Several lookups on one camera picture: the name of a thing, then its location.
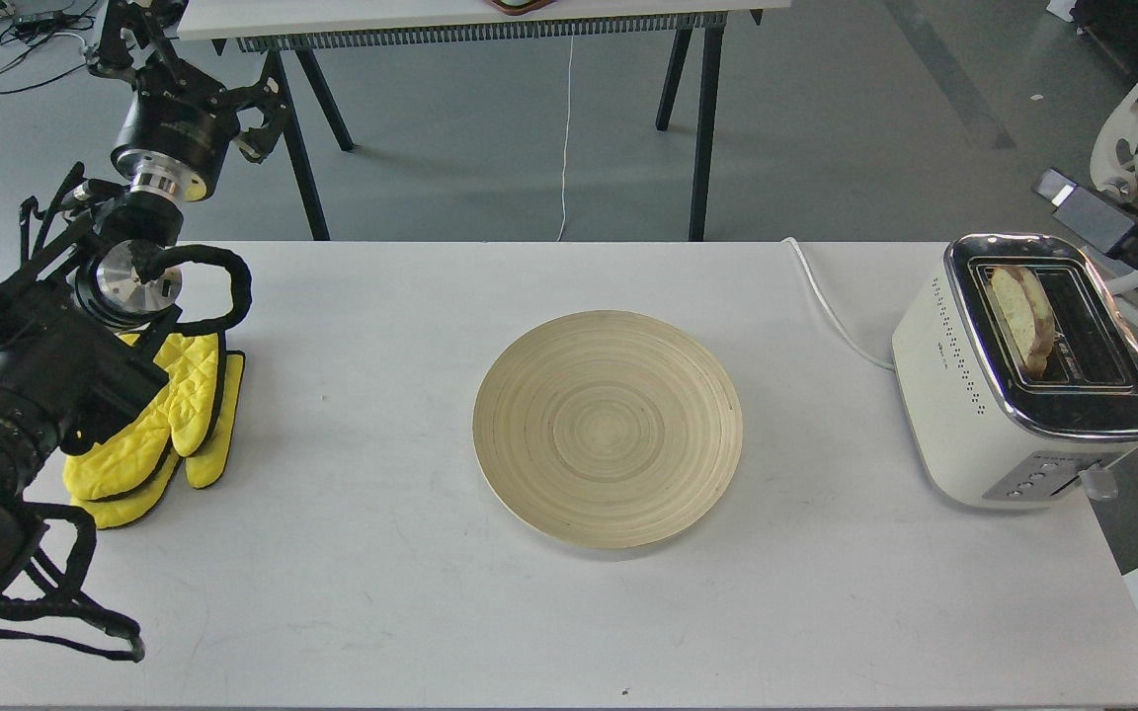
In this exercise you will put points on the cream and chrome toaster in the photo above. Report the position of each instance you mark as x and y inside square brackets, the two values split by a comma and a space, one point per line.
[990, 437]

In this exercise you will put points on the yellow oven mitt upper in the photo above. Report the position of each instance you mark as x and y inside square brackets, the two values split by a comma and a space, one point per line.
[178, 420]

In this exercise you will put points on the yellow oven mitt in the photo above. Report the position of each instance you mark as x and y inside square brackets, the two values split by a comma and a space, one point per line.
[201, 470]
[178, 420]

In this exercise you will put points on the slice of white bread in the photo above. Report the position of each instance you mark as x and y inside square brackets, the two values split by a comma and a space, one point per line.
[1028, 315]

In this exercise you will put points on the yellow oven mitt lower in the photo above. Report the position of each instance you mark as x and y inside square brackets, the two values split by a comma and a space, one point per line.
[201, 470]

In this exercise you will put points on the round bamboo plate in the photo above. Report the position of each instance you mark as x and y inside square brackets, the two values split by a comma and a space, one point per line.
[608, 429]

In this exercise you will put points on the white background trestle table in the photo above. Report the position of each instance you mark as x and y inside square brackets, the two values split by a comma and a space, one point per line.
[285, 26]

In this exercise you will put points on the brown object on background table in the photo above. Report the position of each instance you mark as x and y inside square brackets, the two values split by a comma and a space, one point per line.
[518, 7]

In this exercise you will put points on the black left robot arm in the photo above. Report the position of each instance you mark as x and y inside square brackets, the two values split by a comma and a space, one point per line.
[101, 285]

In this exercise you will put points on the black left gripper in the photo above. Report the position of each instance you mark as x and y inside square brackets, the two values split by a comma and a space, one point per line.
[190, 121]

